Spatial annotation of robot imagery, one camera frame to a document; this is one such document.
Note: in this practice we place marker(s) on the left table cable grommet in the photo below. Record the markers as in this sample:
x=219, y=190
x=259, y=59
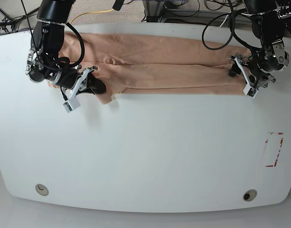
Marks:
x=42, y=190

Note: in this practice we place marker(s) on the black tripod on floor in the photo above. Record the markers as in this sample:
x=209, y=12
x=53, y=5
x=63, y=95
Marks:
x=11, y=25

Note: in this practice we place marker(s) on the aluminium frame stand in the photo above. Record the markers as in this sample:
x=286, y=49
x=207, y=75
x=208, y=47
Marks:
x=153, y=10

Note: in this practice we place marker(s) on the table cable grommet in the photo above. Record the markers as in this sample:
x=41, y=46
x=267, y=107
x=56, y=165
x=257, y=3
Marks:
x=42, y=190
x=249, y=195

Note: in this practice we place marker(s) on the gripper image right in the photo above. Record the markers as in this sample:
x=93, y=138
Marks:
x=257, y=68

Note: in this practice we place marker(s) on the right table cable grommet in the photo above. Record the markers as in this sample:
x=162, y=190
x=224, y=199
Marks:
x=249, y=195

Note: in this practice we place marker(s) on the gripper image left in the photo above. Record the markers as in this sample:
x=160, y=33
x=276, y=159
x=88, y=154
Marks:
x=59, y=71

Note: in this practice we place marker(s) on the peach T-shirt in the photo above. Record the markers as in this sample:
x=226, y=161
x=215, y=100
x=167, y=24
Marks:
x=144, y=64

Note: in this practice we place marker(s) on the red tape rectangle marking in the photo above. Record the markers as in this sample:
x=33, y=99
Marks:
x=272, y=148

